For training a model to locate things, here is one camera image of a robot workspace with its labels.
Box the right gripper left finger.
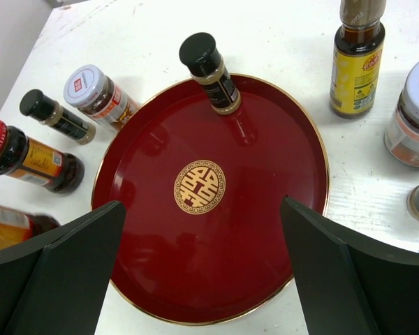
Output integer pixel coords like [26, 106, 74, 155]
[0, 201, 126, 334]

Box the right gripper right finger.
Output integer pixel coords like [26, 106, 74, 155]
[281, 196, 419, 334]

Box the red cap sauce bottle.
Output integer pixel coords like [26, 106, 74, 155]
[0, 206, 61, 250]
[0, 120, 84, 194]

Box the yellow label oil bottle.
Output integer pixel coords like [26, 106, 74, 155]
[330, 0, 386, 119]

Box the black cap spice bottle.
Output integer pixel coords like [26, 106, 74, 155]
[19, 89, 96, 145]
[179, 32, 242, 115]

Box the red round tray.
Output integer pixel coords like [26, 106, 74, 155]
[91, 74, 330, 326]

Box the white lid jar right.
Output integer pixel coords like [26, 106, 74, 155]
[384, 62, 419, 168]

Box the white lid jar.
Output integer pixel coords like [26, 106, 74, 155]
[63, 64, 139, 132]
[384, 62, 419, 168]

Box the white lid jar left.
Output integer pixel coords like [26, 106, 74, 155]
[63, 64, 139, 132]

